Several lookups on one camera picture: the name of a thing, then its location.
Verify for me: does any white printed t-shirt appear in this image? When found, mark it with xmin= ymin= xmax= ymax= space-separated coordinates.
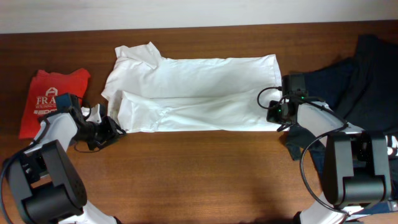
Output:
xmin=102 ymin=43 xmax=281 ymax=133

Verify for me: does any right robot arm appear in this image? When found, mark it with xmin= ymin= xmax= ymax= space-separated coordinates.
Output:
xmin=266 ymin=74 xmax=392 ymax=224

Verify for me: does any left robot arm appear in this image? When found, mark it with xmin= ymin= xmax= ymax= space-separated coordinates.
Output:
xmin=1 ymin=93 xmax=126 ymax=223

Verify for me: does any dark green garment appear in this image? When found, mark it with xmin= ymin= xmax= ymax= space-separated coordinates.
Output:
xmin=284 ymin=126 xmax=315 ymax=161

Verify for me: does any navy blue garment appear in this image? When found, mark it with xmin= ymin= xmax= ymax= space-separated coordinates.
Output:
xmin=303 ymin=58 xmax=356 ymax=111

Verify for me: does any folded red t-shirt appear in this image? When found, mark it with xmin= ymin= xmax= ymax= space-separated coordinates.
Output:
xmin=19 ymin=68 xmax=91 ymax=139

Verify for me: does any black t-shirt white lettering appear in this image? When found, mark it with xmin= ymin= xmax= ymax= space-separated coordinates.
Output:
xmin=336 ymin=35 xmax=397 ymax=199

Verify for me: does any right black cable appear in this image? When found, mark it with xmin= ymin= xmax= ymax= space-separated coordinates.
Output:
xmin=256 ymin=86 xmax=349 ymax=216

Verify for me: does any black cable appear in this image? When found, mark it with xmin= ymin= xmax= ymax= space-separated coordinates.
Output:
xmin=256 ymin=86 xmax=349 ymax=216
xmin=0 ymin=96 xmax=109 ymax=224

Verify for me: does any left black cable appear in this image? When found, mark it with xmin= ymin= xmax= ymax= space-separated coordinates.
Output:
xmin=0 ymin=96 xmax=109 ymax=224

